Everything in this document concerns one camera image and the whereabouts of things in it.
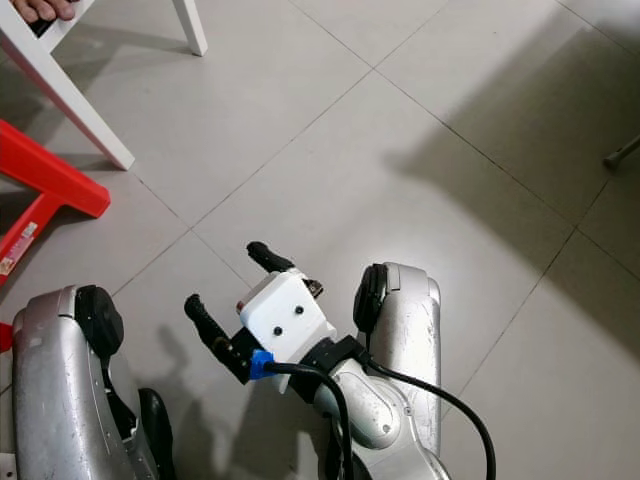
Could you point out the grey metal rod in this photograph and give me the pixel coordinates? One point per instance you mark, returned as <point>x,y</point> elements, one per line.
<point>625,150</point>

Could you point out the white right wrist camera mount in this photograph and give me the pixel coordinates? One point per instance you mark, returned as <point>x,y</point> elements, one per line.
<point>290,315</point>

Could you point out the red plastic stool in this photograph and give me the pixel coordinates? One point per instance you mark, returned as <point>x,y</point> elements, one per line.
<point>50,175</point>

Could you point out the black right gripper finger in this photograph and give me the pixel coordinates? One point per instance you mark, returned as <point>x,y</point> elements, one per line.
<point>268,257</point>
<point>206,325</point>

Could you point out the bare human foot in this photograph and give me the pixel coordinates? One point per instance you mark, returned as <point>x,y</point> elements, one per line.
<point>45,8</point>

